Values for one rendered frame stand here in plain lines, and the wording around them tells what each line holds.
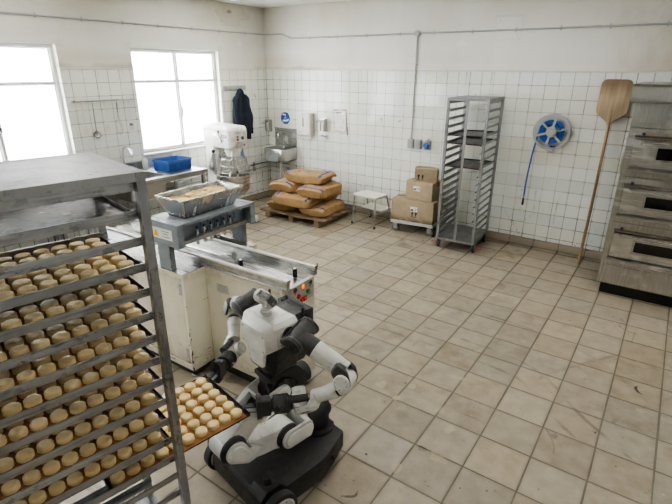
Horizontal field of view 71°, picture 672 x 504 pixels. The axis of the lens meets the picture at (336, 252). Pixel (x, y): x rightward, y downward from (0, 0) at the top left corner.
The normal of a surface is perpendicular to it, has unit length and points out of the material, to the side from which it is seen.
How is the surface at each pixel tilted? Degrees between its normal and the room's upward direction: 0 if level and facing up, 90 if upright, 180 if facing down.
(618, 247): 91
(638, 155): 91
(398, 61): 90
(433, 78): 90
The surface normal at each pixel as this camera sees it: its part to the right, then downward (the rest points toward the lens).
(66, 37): 0.82, 0.21
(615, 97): -0.54, 0.14
